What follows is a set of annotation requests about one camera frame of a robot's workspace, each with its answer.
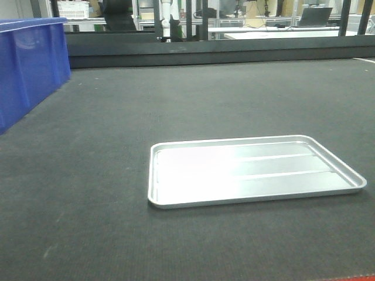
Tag white humanoid robot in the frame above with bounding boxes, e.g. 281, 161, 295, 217
159, 0, 179, 42

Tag blue plastic crate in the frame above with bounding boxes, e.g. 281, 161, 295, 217
1, 18, 71, 133

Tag silver metal tray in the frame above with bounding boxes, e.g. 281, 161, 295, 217
147, 135, 367, 208

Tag grey laptop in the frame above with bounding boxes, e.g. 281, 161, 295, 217
296, 7, 332, 28

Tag white plastic basket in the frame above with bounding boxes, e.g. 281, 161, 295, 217
57, 1, 89, 19

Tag black conveyor side rail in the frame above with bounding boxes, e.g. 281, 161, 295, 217
66, 32, 374, 68

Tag white table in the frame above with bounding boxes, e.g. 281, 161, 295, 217
223, 29, 375, 40

